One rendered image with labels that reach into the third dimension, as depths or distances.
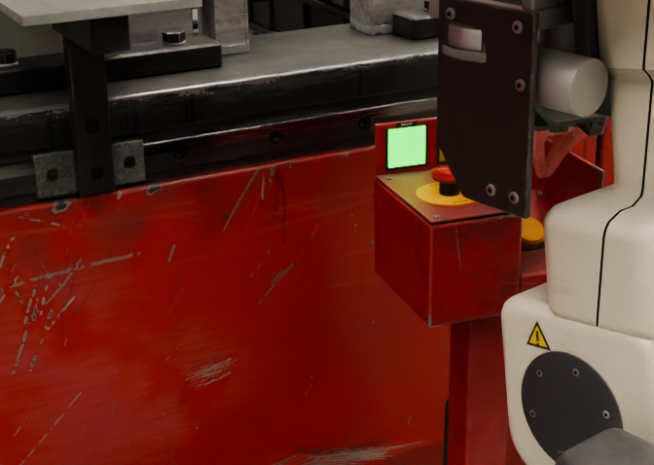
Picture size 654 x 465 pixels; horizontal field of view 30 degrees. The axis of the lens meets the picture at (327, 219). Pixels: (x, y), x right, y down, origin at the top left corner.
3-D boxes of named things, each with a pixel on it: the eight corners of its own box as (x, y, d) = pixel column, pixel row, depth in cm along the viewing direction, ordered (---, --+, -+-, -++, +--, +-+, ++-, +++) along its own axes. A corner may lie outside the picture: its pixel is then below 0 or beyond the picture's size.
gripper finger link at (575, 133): (550, 150, 136) (563, 75, 131) (582, 183, 131) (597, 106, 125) (495, 158, 134) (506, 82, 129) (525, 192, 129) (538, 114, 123)
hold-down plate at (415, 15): (413, 41, 157) (413, 17, 156) (391, 33, 162) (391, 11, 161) (597, 16, 170) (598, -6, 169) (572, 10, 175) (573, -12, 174)
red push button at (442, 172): (439, 207, 129) (440, 175, 127) (424, 196, 132) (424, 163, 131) (474, 202, 130) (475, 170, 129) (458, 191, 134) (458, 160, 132)
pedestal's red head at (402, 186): (428, 329, 127) (430, 165, 121) (373, 272, 142) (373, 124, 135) (597, 300, 133) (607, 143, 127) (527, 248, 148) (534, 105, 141)
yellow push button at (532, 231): (514, 256, 136) (521, 245, 134) (502, 228, 138) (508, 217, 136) (545, 251, 137) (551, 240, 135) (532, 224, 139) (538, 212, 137)
